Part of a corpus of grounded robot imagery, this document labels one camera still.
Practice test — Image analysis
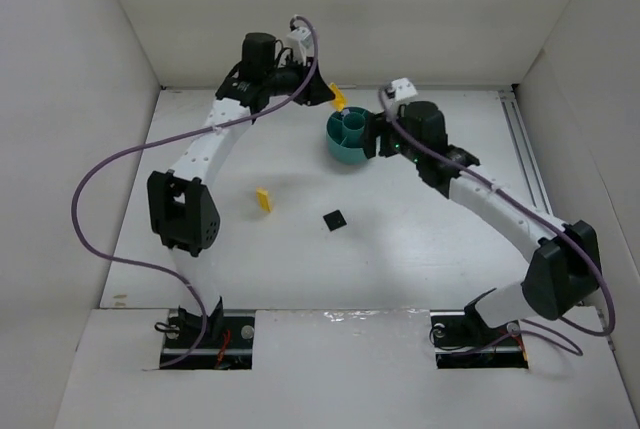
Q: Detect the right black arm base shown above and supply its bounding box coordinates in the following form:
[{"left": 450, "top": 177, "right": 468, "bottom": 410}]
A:
[{"left": 428, "top": 310, "right": 529, "bottom": 370}]

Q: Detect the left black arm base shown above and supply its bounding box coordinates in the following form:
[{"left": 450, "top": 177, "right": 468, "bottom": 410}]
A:
[{"left": 154, "top": 310, "right": 256, "bottom": 371}]

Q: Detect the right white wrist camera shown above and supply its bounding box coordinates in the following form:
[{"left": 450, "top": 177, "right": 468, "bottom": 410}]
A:
[{"left": 390, "top": 78, "right": 418, "bottom": 102}]

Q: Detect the teal round divided container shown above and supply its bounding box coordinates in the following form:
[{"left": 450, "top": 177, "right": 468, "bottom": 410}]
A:
[{"left": 326, "top": 107, "right": 370, "bottom": 165}]

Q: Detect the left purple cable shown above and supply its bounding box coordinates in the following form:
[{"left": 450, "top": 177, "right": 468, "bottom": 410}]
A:
[{"left": 72, "top": 14, "right": 320, "bottom": 369}]

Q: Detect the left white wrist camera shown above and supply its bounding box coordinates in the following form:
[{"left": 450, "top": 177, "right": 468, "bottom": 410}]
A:
[{"left": 286, "top": 27, "right": 314, "bottom": 65}]

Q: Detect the black flat lego plate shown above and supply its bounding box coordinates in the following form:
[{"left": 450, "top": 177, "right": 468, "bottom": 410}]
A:
[{"left": 323, "top": 210, "right": 347, "bottom": 231}]

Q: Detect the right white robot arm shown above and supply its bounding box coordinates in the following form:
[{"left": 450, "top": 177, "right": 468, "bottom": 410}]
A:
[{"left": 361, "top": 101, "right": 604, "bottom": 333}]

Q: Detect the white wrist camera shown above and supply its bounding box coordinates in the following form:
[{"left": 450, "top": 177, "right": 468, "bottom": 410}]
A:
[
  {"left": 286, "top": 27, "right": 314, "bottom": 65},
  {"left": 390, "top": 78, "right": 418, "bottom": 102}
]

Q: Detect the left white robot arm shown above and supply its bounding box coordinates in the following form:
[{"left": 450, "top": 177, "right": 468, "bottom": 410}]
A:
[{"left": 147, "top": 27, "right": 334, "bottom": 338}]

